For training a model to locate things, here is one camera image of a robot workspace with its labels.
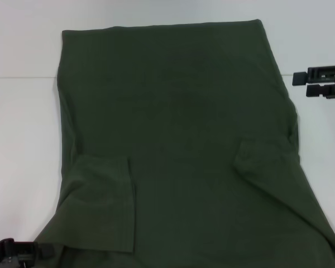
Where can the dark green t-shirt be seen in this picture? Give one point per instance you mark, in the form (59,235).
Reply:
(178,139)

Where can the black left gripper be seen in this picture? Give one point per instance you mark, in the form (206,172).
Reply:
(8,252)

